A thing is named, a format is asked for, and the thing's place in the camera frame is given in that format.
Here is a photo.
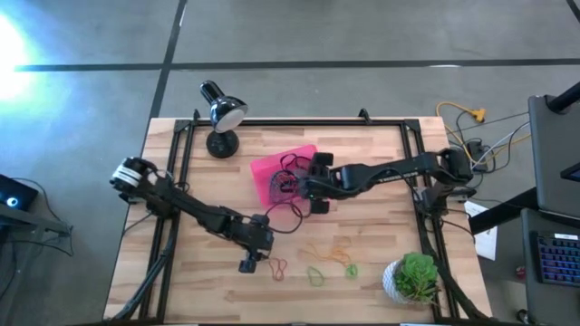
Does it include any yellow extension cable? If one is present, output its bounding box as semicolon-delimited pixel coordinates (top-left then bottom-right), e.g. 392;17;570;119
435;101;532;160

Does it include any black power adapter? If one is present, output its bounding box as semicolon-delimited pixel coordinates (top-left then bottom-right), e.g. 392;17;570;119
468;139;489;174

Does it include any white paper sheet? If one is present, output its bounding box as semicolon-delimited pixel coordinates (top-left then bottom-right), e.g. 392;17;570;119
463;200;498;262

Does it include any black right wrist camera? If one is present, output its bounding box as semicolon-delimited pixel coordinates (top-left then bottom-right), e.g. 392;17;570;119
297;173;318;199

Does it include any black pole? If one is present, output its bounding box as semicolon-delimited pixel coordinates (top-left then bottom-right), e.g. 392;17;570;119
546;81;580;114

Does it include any gray desk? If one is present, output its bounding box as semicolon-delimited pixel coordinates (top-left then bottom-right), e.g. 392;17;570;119
519;207;580;326

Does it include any black stand leg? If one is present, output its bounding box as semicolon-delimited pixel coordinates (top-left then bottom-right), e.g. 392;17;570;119
469;186;540;235

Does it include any green succulent in white pot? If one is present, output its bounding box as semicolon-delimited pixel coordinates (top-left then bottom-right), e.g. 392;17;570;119
381;251;440;306

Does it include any black left wrist camera cable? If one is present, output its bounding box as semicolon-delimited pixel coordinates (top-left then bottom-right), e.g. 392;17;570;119
263;200;305;235

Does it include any black device with blue light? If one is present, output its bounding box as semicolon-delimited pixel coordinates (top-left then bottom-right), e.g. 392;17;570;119
0;173;40;212

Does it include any red rubber band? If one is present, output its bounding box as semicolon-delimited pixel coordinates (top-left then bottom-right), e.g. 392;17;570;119
268;257;289;283
275;174;296;194

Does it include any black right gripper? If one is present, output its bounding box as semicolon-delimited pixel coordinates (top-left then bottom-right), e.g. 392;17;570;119
310;152;353;216

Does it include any wide black rubber band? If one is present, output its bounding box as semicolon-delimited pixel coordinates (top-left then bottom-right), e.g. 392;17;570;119
279;152;314;173

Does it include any yellow rubber band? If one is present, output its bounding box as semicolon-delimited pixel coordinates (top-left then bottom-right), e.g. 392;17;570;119
298;243;339;264
326;246;353;268

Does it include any black floor stand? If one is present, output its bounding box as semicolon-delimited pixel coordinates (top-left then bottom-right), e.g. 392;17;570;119
0;202;74;258

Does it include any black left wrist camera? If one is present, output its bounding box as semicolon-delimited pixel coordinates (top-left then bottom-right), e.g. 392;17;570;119
258;227;276;252

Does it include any pink plastic bin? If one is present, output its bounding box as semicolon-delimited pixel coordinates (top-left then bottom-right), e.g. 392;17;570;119
249;144;320;208

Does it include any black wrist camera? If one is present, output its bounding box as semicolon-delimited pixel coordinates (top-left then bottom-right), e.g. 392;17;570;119
258;227;276;252
297;173;318;199

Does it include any black desk lamp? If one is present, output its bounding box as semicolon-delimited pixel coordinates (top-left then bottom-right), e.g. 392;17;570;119
199;80;250;160

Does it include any gray cart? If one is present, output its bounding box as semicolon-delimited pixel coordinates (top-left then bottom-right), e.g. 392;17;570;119
527;92;580;218

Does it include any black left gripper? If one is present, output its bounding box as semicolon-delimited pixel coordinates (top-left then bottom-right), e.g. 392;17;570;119
224;213;272;274

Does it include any backlit black keyboard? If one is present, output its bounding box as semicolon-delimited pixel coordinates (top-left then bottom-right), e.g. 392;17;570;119
536;232;580;287

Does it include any wide blue rubber band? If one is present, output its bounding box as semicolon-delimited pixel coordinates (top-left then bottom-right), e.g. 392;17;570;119
270;169;301;206

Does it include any black metal table frame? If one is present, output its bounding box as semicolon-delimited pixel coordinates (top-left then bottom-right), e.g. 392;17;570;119
102;107;493;323

